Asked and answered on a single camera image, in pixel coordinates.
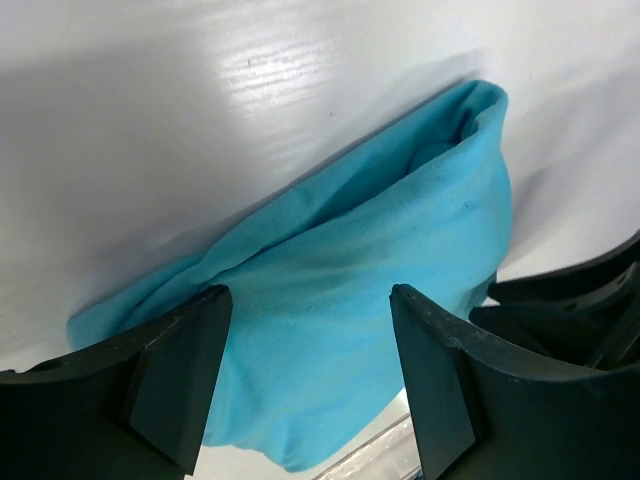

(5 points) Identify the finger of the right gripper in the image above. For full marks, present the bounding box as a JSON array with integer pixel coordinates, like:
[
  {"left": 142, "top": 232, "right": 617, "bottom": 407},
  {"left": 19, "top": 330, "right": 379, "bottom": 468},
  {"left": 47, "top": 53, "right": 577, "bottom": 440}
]
[
  {"left": 470, "top": 293, "right": 639, "bottom": 370},
  {"left": 488, "top": 234, "right": 639, "bottom": 312}
]

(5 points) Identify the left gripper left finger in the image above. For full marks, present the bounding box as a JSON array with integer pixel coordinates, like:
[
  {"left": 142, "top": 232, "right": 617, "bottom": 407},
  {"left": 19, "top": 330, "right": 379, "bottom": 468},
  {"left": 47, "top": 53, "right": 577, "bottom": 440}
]
[{"left": 1, "top": 286, "right": 233, "bottom": 479}]

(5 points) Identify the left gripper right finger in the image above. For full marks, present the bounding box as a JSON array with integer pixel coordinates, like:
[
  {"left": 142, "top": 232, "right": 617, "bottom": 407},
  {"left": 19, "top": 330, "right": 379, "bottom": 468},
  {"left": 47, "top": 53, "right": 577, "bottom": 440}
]
[{"left": 390, "top": 284, "right": 639, "bottom": 479}]

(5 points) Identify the teal t shirt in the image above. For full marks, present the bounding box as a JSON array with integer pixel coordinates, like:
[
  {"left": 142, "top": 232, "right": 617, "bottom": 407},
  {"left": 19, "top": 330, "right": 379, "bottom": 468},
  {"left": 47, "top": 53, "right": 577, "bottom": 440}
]
[{"left": 67, "top": 80, "right": 512, "bottom": 472}]

